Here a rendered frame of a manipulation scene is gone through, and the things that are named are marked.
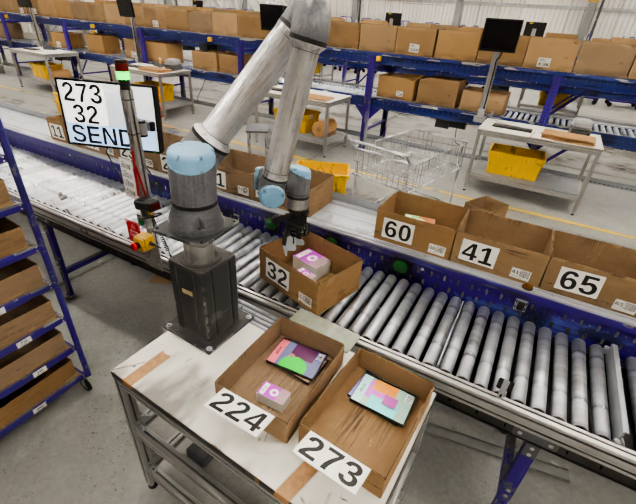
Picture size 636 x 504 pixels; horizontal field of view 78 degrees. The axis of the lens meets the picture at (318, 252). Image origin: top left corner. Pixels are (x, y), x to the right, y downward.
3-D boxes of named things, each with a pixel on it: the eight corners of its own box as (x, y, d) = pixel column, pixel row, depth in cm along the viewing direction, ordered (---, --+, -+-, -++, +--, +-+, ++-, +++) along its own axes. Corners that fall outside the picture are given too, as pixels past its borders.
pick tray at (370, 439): (296, 443, 121) (297, 422, 115) (357, 365, 148) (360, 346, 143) (380, 500, 108) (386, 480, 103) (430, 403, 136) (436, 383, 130)
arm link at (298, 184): (285, 162, 156) (310, 163, 158) (283, 192, 162) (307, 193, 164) (288, 168, 148) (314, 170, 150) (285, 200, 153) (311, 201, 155)
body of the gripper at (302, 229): (299, 241, 161) (302, 213, 156) (282, 235, 164) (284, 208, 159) (309, 235, 167) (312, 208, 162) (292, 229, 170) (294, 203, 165)
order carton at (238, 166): (202, 185, 252) (199, 159, 243) (232, 172, 274) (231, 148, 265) (252, 201, 236) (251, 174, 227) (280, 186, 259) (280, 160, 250)
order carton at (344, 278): (259, 276, 193) (258, 247, 184) (302, 255, 212) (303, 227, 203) (317, 316, 171) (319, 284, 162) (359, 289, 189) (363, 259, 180)
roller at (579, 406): (568, 435, 134) (574, 426, 131) (569, 342, 173) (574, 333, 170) (585, 442, 132) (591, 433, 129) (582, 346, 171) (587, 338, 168)
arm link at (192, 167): (167, 208, 126) (160, 153, 117) (174, 187, 140) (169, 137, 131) (216, 208, 129) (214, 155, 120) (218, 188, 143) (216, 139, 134)
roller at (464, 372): (452, 385, 149) (455, 376, 146) (477, 310, 188) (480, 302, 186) (465, 391, 147) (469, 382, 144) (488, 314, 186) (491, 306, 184)
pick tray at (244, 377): (215, 402, 131) (212, 382, 126) (280, 334, 160) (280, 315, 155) (286, 445, 120) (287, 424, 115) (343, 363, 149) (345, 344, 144)
